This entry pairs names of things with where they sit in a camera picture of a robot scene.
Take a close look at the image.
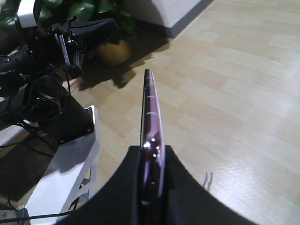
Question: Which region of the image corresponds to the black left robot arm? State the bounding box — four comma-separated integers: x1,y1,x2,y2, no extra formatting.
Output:
0,17,118,144

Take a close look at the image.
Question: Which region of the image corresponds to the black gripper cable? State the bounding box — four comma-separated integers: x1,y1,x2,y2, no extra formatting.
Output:
0,196,90,225

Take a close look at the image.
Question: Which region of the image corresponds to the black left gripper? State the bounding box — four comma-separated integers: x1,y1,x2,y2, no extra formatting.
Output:
50,17,118,78

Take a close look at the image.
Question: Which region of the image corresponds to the black foldable phone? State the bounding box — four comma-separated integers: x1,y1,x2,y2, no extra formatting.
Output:
140,68,165,225

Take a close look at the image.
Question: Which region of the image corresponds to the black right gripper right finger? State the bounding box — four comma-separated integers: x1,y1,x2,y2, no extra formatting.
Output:
163,145,255,225

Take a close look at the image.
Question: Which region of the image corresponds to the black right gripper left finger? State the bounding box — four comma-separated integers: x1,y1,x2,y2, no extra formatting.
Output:
56,146,140,225

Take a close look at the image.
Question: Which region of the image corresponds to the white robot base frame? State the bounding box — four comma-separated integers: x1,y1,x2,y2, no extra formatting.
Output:
0,89,101,225

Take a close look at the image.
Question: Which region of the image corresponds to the green potted plant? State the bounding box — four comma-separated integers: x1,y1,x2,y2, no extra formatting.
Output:
0,0,136,67

